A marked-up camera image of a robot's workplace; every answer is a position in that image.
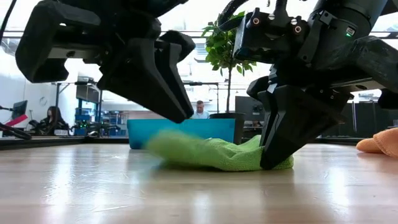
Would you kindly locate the green microfiber towel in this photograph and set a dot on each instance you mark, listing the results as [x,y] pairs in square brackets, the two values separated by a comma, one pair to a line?
[217,152]

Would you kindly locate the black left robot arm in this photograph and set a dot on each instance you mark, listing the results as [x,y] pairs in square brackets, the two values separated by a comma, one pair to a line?
[124,6]

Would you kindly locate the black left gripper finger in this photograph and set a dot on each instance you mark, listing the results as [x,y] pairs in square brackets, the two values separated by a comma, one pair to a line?
[146,87]
[180,77]

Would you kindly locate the orange microfiber towel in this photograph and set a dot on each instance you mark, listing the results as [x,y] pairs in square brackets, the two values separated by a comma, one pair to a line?
[382,143]

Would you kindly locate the person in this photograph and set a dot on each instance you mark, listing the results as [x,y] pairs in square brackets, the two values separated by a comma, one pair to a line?
[53,121]
[200,110]

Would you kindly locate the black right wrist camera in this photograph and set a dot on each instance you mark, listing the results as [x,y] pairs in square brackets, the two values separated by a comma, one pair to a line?
[264,40]

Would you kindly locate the black aluminium table frame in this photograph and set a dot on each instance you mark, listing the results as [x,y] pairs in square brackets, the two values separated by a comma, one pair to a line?
[62,141]

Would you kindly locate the green potted plant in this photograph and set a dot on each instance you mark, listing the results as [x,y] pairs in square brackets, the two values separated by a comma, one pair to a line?
[224,49]

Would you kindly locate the black computer monitor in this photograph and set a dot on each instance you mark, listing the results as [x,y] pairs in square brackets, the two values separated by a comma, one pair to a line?
[245,107]

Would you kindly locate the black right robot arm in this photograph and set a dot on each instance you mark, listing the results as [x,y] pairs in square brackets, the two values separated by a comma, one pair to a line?
[342,18]

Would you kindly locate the black gantry frame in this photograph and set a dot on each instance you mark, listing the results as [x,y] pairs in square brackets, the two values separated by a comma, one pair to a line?
[199,83]

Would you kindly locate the black partition panels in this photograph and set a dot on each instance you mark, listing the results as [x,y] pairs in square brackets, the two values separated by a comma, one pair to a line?
[363,121]

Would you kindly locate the small black monitor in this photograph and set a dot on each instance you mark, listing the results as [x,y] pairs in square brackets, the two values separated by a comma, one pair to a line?
[19,109]

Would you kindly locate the blue storage shelf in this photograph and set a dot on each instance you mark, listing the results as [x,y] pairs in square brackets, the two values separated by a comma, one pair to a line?
[82,118]

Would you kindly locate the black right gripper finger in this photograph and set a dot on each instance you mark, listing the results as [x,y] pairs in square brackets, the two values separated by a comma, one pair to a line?
[264,90]
[295,124]

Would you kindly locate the teal plastic bin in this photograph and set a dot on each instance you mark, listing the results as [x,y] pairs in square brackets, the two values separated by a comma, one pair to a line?
[214,127]

